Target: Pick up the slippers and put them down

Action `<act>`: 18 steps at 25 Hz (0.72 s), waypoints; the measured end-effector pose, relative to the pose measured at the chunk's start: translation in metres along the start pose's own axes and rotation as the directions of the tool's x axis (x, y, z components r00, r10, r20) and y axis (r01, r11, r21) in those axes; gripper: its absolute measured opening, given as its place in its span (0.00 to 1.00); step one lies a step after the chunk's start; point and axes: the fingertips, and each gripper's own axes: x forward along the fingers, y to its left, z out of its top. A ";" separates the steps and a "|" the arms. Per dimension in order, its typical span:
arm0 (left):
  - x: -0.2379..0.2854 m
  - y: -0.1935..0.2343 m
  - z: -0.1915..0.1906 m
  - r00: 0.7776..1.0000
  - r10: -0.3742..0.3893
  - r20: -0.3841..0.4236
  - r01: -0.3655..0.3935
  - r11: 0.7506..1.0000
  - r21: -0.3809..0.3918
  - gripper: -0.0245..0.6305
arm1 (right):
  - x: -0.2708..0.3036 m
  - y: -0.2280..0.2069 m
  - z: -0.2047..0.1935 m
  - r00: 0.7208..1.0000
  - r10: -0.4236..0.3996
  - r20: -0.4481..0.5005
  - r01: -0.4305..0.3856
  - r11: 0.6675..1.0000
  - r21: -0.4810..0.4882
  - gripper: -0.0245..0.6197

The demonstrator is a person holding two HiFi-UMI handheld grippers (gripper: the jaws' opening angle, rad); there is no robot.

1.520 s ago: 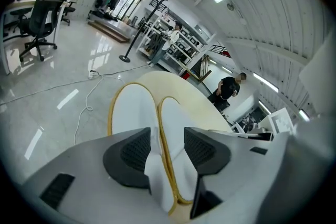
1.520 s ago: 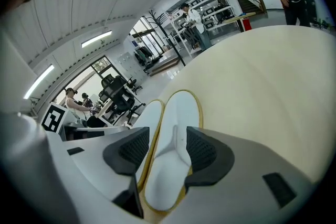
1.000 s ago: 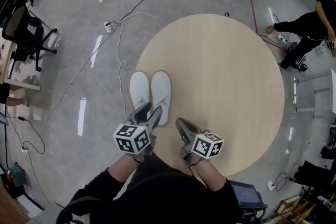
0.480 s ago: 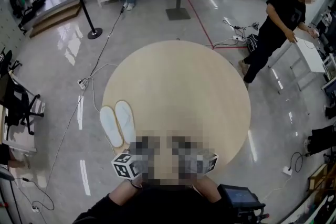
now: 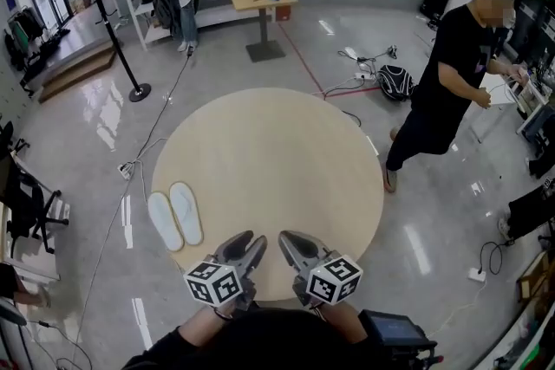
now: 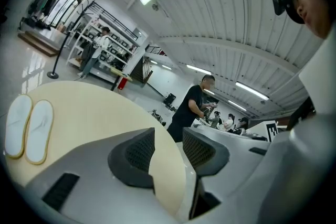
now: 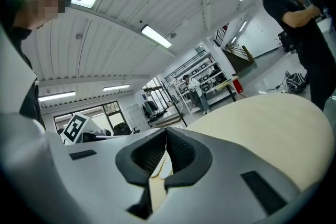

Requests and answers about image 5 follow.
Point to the black equipment case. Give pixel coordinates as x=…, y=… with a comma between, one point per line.
x=435, y=0

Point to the black office chair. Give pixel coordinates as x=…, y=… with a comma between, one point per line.
x=26, y=203

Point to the white slipper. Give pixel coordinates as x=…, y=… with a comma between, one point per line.
x=187, y=212
x=167, y=221

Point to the red box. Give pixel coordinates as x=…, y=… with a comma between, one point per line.
x=283, y=13

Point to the person's left forearm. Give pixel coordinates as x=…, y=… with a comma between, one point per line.
x=204, y=327

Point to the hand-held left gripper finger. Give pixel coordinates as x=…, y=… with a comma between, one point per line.
x=256, y=251
x=236, y=244

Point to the white power strip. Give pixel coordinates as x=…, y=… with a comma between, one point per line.
x=364, y=76
x=477, y=274
x=125, y=170

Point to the black coat rack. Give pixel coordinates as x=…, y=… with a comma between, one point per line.
x=115, y=39

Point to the person's right forearm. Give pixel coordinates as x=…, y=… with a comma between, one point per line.
x=347, y=320

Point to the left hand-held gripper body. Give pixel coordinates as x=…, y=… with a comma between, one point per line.
x=212, y=283

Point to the black backpack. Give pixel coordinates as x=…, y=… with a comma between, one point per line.
x=395, y=82

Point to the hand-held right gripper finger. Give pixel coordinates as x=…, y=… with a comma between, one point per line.
x=312, y=247
x=288, y=249

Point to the wooden platform steps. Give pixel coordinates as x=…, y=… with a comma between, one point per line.
x=78, y=71

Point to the white side table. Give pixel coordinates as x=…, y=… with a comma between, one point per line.
x=498, y=88

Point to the black screen device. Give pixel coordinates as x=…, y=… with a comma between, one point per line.
x=394, y=331

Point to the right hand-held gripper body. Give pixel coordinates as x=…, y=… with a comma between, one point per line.
x=334, y=279

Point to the person's black clothed torso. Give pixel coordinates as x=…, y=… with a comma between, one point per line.
x=269, y=342

